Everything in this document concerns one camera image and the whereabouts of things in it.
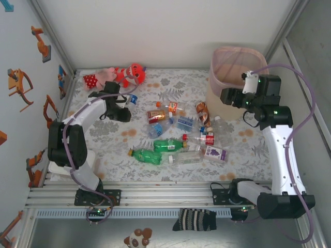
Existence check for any control board green LED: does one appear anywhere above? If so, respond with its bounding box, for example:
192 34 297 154
231 206 250 222
86 206 109 218

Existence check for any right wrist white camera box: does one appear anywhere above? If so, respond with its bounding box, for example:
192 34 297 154
241 70 260 96

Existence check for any clear bottle round blue label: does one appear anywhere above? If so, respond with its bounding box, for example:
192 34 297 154
147 119 173 140

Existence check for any white brown plush dog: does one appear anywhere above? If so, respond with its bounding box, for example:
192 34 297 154
123 227 153 248

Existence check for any perforated white cable tray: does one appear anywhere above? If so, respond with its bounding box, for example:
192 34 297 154
35 208 232 220

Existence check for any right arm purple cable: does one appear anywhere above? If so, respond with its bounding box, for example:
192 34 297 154
230 63 318 245

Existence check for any clear bottle blue Pepsi label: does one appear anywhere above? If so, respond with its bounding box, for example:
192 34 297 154
126 94 140 106

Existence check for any aluminium frame post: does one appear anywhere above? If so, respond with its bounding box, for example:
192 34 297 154
267 0 311 52
30 0 78 78

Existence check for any black white striped sock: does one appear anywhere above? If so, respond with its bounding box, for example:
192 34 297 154
172 208 217 232

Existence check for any teal wall sticker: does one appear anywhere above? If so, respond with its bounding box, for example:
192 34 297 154
0 0 15 13

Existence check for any floral leaf print tablecloth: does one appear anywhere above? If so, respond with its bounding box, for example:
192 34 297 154
55 68 279 183

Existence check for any blue orange wall sticker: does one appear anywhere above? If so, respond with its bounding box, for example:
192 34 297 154
57 64 69 101

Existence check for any orange robot sticker grey base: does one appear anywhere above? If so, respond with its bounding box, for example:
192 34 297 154
31 25 52 64

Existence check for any clear bottle red cap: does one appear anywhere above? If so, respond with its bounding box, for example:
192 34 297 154
182 132 216 146

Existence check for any orange line wall sticker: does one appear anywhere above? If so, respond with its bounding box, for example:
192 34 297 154
0 210 24 248

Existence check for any soda water bottle blue cap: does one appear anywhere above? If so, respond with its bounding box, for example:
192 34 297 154
175 115 205 131

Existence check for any thin black cable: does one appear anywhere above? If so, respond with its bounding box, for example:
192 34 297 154
210 181 235 205

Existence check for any beige pink mesh bin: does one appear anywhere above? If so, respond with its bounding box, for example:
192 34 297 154
205 46 268 121

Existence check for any green plastic soda bottle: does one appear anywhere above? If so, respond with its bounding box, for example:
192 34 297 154
128 149 164 166
153 138 189 153

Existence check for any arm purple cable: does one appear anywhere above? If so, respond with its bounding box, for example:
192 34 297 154
230 63 318 245
62 74 139 226

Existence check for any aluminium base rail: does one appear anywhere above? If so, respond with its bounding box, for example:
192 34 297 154
25 180 310 210

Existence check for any pink plush polka dot toy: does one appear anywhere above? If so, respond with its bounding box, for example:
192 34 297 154
82 67 116 91

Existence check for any bottle purple grape label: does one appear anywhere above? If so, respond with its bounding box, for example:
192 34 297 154
195 144 230 163

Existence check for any bottle red gold label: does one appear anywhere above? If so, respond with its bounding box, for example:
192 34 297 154
146 109 173 125

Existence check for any orange frame-shaped wall sticker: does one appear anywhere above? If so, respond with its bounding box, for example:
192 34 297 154
7 68 35 113

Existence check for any crumpled brown coffee bottle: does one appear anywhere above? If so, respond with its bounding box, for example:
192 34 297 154
195 101 213 132

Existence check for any red plush dinosaur toy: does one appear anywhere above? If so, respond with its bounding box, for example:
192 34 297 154
113 63 147 88

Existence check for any clear bottle white cap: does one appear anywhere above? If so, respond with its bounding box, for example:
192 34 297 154
212 115 235 146
168 150 205 165

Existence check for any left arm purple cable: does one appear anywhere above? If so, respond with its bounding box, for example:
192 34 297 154
62 74 139 226

